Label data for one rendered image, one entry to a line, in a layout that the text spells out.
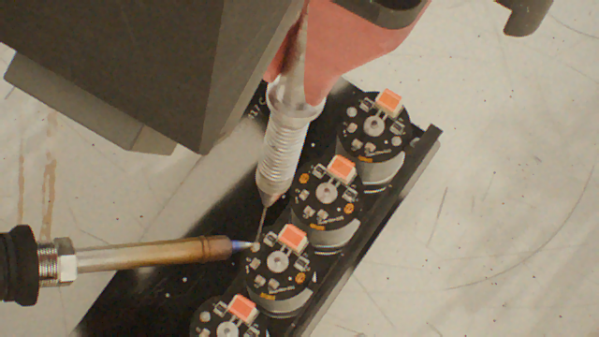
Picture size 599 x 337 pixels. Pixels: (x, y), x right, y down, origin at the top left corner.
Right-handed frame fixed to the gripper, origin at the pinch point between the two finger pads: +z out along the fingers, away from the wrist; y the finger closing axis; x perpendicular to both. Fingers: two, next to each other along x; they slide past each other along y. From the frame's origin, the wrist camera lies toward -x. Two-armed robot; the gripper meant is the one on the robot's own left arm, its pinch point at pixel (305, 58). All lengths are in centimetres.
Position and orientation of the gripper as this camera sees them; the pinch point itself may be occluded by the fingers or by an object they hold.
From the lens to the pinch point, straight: 31.7
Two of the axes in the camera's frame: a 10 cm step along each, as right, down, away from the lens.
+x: 4.8, -7.0, 5.3
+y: 8.6, 4.8, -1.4
